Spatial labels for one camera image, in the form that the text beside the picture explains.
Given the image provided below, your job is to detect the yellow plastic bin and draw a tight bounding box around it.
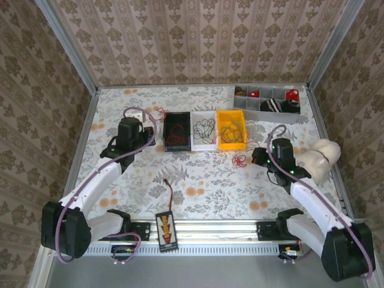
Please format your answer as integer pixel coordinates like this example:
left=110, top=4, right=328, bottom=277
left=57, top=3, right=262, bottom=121
left=216, top=109, right=248, bottom=151

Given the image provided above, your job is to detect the black plastic bin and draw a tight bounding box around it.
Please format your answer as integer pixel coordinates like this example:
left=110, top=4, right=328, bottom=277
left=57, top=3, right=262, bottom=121
left=163, top=111, right=192, bottom=153

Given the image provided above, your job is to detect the thin blue cable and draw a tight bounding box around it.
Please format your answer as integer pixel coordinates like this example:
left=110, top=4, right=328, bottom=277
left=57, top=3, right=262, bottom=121
left=220, top=120, right=245, bottom=145

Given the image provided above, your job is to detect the white plastic bin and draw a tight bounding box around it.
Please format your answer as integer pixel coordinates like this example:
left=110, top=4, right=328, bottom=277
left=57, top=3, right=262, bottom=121
left=190, top=110, right=218, bottom=151

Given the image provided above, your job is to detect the white plush toy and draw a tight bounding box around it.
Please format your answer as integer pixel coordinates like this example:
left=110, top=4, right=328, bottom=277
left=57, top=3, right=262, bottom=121
left=295, top=138, right=341, bottom=185

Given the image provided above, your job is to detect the grey compartment organizer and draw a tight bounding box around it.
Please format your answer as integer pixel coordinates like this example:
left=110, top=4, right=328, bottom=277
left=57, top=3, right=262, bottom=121
left=231, top=85, right=302, bottom=125

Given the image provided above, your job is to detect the black white striped sock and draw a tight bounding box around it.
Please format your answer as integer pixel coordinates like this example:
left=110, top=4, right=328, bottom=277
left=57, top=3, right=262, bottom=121
left=259, top=98, right=284, bottom=113

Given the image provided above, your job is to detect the black circuit board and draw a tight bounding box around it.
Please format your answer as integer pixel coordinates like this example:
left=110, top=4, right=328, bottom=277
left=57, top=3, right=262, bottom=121
left=155, top=209, right=179, bottom=253

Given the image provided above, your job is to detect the silver connector plug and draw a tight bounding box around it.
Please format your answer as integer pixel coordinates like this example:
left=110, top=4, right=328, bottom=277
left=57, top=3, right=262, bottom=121
left=283, top=245, right=302, bottom=257

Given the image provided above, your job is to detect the grey metal panel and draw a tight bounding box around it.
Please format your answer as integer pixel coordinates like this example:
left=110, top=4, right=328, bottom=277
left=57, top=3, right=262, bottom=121
left=29, top=254, right=370, bottom=288

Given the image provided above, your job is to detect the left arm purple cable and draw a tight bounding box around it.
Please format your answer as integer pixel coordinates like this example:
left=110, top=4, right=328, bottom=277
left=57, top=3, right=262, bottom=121
left=56, top=106, right=158, bottom=266

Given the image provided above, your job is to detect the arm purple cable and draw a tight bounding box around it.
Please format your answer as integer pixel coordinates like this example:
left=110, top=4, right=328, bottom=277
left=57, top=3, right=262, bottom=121
left=56, top=106, right=158, bottom=266
left=268, top=125, right=376, bottom=280

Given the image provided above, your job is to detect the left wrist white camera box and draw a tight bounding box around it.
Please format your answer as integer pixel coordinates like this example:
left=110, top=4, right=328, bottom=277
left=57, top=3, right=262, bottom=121
left=124, top=109, right=146, bottom=125

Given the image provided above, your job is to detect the aluminium side rail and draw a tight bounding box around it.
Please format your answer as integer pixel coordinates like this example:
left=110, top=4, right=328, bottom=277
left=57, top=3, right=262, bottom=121
left=61, top=86, right=100, bottom=205
left=304, top=85, right=356, bottom=223

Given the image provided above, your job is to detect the red black lead wire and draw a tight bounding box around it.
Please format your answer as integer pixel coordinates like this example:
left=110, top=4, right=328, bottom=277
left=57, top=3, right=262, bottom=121
left=162, top=178, right=175, bottom=212

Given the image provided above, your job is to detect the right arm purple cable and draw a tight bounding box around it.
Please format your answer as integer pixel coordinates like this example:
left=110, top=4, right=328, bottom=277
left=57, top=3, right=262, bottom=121
left=268, top=125, right=376, bottom=280

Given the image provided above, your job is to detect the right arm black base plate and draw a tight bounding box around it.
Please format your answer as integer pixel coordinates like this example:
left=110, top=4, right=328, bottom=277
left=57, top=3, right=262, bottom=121
left=256, top=221, right=301, bottom=241

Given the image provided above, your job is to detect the aluminium front rail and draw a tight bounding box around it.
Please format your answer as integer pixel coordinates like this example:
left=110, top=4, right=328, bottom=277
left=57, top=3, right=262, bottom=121
left=86, top=220, right=331, bottom=244

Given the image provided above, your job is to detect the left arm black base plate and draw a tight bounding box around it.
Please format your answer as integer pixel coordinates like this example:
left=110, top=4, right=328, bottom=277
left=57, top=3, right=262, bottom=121
left=119, top=221, right=151, bottom=242

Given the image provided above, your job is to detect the slotted grey cable duct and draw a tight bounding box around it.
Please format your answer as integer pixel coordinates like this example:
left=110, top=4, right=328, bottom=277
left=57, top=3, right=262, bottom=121
left=83, top=243, right=304, bottom=257

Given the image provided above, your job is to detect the aluminium frame post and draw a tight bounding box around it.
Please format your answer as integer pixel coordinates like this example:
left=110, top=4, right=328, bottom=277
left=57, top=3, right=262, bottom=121
left=305, top=0, right=366, bottom=91
left=34, top=0, right=100, bottom=94

